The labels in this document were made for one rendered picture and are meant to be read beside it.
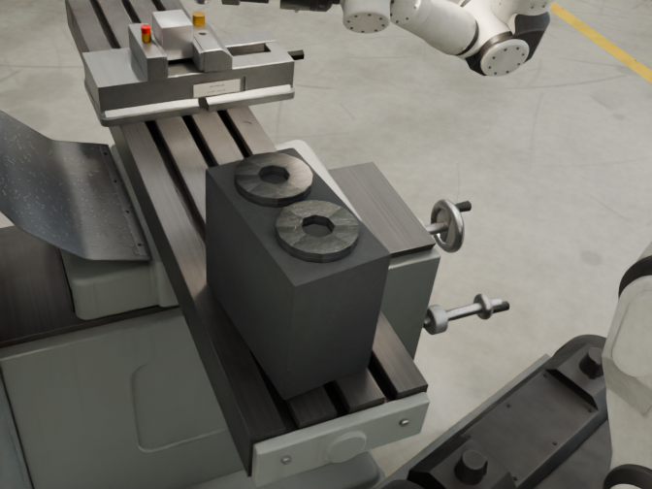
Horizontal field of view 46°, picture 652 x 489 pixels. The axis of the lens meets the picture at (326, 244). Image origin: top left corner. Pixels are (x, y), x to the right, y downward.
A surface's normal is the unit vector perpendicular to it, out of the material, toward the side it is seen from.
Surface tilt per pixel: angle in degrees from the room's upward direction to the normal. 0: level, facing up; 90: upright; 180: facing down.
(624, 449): 90
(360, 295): 90
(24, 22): 0
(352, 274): 90
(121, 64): 0
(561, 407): 0
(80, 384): 90
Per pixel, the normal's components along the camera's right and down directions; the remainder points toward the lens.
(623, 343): -0.74, 0.38
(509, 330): 0.10, -0.75
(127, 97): 0.42, 0.63
